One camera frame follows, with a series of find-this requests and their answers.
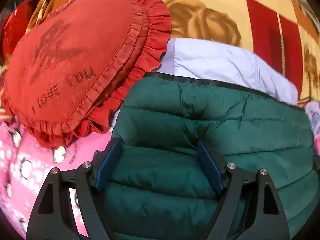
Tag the orange red rose blanket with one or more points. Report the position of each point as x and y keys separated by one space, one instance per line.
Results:
x=281 y=32

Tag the pink penguin print quilt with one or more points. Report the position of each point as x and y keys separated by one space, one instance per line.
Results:
x=25 y=165

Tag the green quilted puffer jacket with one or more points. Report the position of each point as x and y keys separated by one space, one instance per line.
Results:
x=158 y=189

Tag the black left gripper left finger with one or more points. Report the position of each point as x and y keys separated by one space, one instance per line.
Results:
x=66 y=206

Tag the red clothes pile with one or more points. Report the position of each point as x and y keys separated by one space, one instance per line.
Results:
x=13 y=27

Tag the red heart ruffled pillow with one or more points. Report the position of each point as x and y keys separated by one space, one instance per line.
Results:
x=71 y=73

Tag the lilac folded garment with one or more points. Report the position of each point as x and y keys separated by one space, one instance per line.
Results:
x=207 y=60

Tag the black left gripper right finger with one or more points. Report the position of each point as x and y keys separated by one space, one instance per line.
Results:
x=249 y=204

